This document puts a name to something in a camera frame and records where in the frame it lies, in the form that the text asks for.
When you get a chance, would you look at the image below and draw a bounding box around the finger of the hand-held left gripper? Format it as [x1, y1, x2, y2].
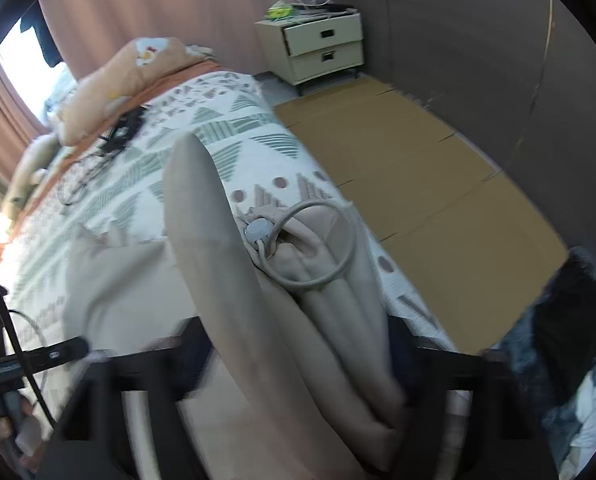
[25, 337, 90, 368]

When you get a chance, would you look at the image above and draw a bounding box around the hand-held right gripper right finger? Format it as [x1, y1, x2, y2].
[385, 315, 559, 480]

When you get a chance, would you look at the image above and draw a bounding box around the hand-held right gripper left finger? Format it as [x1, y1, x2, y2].
[35, 317, 219, 480]

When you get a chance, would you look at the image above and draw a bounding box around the beige jacket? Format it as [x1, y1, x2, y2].
[62, 132, 409, 480]

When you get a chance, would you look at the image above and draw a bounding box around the person's left hand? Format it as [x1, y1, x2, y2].
[0, 395, 46, 466]

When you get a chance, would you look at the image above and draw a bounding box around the dark fuzzy cloth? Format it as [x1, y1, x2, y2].
[498, 247, 596, 441]

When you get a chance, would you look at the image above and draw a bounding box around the brown cardboard sheet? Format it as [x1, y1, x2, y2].
[273, 76, 571, 356]

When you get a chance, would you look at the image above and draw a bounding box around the white cloth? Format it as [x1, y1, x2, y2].
[543, 375, 596, 480]

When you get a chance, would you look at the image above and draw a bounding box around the patterned white duvet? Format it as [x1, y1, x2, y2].
[0, 62, 461, 411]

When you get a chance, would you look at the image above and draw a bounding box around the pink curtain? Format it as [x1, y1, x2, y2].
[0, 55, 49, 176]
[38, 0, 314, 81]

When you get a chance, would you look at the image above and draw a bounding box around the peach printed pillow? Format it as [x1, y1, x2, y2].
[58, 36, 219, 146]

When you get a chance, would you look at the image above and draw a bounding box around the dark hanging coat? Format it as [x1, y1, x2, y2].
[20, 5, 66, 68]

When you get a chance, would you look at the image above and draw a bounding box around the cream nightstand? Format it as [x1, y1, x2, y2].
[255, 5, 366, 96]

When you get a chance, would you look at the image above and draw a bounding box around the black cable bundle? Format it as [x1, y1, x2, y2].
[58, 107, 146, 206]

